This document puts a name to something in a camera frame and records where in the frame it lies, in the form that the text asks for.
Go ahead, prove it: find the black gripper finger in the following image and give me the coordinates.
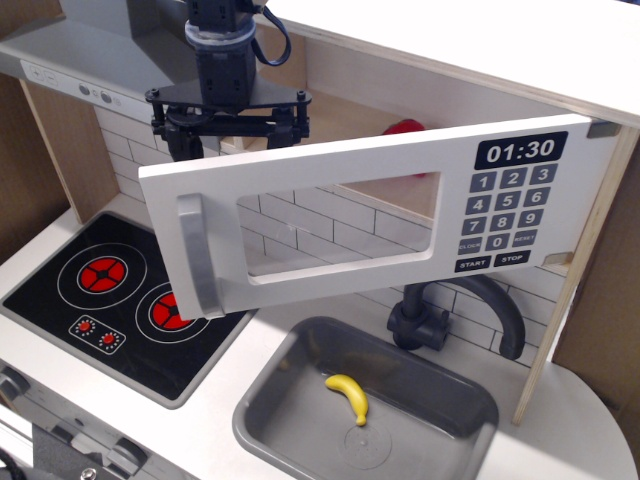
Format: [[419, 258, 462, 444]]
[[164, 121, 204, 161]]

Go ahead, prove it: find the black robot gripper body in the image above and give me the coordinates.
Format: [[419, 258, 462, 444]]
[[145, 29, 312, 148]]

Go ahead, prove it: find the white toy microwave door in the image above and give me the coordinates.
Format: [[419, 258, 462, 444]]
[[140, 115, 600, 318]]

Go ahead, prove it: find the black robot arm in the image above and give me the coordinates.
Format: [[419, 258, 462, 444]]
[[145, 1, 312, 161]]

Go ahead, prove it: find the red toy item in microwave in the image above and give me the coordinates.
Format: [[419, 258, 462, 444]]
[[382, 118, 429, 180]]

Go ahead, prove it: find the grey range hood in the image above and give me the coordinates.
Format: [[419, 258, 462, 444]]
[[1, 1, 198, 124]]

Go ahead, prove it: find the black toy stove top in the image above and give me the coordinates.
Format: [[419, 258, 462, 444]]
[[1, 212, 252, 409]]

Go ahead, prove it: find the dark grey toy faucet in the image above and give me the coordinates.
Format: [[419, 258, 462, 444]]
[[387, 275, 526, 360]]

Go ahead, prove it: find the yellow toy banana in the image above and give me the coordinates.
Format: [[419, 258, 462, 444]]
[[325, 374, 369, 427]]

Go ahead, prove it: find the grey toy oven front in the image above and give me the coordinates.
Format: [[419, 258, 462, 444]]
[[1, 363, 191, 479]]

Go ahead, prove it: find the grey toy sink basin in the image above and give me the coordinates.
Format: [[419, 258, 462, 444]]
[[233, 317, 499, 479]]

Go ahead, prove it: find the black cable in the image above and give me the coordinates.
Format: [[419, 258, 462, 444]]
[[249, 5, 293, 68]]

